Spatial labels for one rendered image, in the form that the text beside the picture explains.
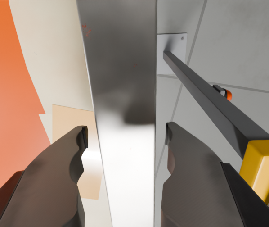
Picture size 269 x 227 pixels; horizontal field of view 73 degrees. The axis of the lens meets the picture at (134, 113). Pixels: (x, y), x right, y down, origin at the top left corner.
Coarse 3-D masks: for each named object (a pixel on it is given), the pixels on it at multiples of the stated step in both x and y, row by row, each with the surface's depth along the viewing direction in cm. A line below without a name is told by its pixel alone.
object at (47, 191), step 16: (80, 128) 11; (64, 144) 10; (80, 144) 11; (48, 160) 9; (64, 160) 9; (80, 160) 10; (32, 176) 8; (48, 176) 8; (64, 176) 8; (80, 176) 10; (16, 192) 7; (32, 192) 7; (48, 192) 7; (64, 192) 7; (16, 208) 7; (32, 208) 7; (48, 208) 7; (64, 208) 7; (80, 208) 7; (0, 224) 6; (16, 224) 6; (32, 224) 6; (48, 224) 6; (64, 224) 6; (80, 224) 7
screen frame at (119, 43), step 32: (96, 0) 8; (128, 0) 8; (96, 32) 9; (128, 32) 9; (96, 64) 10; (128, 64) 10; (96, 96) 10; (128, 96) 10; (96, 128) 11; (128, 128) 11; (128, 160) 13; (128, 192) 14; (128, 224) 16
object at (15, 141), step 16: (0, 128) 15; (16, 128) 15; (32, 128) 15; (0, 144) 16; (16, 144) 16; (32, 144) 16; (48, 144) 16; (0, 160) 17; (16, 160) 17; (32, 160) 17; (0, 176) 18
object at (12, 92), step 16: (0, 0) 11; (0, 16) 12; (0, 32) 12; (16, 32) 12; (0, 48) 12; (16, 48) 12; (0, 64) 13; (16, 64) 13; (0, 80) 14; (16, 80) 14; (0, 96) 14; (16, 96) 14; (32, 96) 14; (0, 112) 15; (16, 112) 15; (32, 112) 15
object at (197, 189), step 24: (168, 144) 10; (192, 144) 10; (168, 168) 10; (192, 168) 8; (216, 168) 8; (168, 192) 7; (192, 192) 7; (216, 192) 7; (168, 216) 6; (192, 216) 6; (216, 216) 6
